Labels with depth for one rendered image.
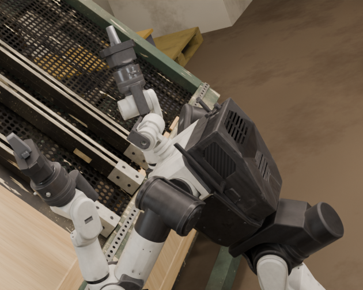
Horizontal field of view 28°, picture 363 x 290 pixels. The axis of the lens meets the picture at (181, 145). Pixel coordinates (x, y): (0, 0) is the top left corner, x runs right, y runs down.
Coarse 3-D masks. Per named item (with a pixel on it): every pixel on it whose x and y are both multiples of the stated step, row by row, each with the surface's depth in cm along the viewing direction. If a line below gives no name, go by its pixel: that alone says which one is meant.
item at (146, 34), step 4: (152, 28) 585; (136, 32) 592; (140, 32) 587; (144, 32) 582; (148, 32) 579; (144, 36) 573; (148, 36) 582; (148, 40) 581; (152, 40) 586; (152, 44) 585
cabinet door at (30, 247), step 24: (0, 192) 254; (0, 216) 247; (24, 216) 253; (0, 240) 241; (24, 240) 246; (48, 240) 252; (0, 264) 234; (24, 264) 239; (48, 264) 245; (72, 264) 250; (0, 288) 228; (24, 288) 233; (48, 288) 238; (72, 288) 243
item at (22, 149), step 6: (12, 138) 165; (18, 138) 167; (12, 144) 166; (18, 144) 167; (24, 144) 167; (18, 150) 167; (24, 150) 168; (30, 150) 168; (18, 156) 168; (24, 156) 168
